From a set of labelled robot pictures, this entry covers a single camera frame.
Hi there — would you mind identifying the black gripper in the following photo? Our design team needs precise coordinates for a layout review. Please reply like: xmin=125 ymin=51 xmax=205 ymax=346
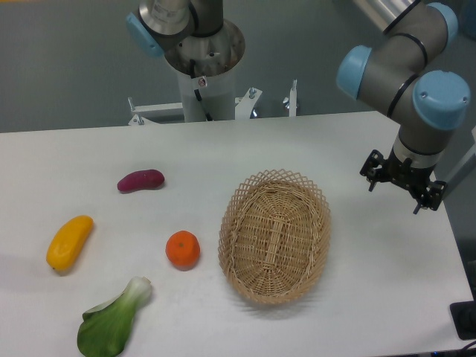
xmin=359 ymin=149 xmax=447 ymax=214

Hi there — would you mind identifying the robot base joint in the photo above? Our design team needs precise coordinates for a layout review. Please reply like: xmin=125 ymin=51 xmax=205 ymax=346
xmin=126 ymin=0 xmax=245 ymax=78

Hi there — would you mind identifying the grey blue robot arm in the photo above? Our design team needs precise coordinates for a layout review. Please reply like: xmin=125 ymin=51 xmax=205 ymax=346
xmin=336 ymin=1 xmax=471 ymax=212

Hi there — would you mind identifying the woven wicker basket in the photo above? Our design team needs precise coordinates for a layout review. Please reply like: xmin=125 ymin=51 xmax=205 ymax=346
xmin=218 ymin=170 xmax=332 ymax=305

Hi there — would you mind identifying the black device at edge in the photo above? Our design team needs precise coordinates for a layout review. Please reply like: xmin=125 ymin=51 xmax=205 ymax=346
xmin=450 ymin=300 xmax=476 ymax=341

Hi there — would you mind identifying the orange tangerine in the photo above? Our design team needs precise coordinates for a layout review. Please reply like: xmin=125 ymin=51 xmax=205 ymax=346
xmin=165 ymin=231 xmax=201 ymax=271

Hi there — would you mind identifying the purple sweet potato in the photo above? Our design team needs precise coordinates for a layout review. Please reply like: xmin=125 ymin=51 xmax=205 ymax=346
xmin=117 ymin=169 xmax=165 ymax=193

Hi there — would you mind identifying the green bok choy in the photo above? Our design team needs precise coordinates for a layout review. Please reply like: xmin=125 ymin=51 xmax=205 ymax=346
xmin=77 ymin=277 xmax=152 ymax=356

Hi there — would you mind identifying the yellow mango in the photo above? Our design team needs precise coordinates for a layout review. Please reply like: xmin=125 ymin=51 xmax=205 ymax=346
xmin=45 ymin=215 xmax=94 ymax=275

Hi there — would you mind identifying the white mounting bracket right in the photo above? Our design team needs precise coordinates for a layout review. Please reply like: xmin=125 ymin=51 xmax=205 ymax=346
xmin=234 ymin=79 xmax=300 ymax=120

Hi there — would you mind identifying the white mounting bracket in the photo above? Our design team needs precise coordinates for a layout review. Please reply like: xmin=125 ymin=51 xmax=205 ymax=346
xmin=127 ymin=97 xmax=184 ymax=126
xmin=234 ymin=79 xmax=300 ymax=120

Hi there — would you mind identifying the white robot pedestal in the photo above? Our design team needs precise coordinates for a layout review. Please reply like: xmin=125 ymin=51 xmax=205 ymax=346
xmin=176 ymin=71 xmax=235 ymax=123

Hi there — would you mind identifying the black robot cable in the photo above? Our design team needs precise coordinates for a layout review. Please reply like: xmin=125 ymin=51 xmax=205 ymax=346
xmin=189 ymin=59 xmax=216 ymax=122

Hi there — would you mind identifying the white mounting bracket left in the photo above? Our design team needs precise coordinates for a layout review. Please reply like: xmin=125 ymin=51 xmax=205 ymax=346
xmin=127 ymin=97 xmax=184 ymax=126

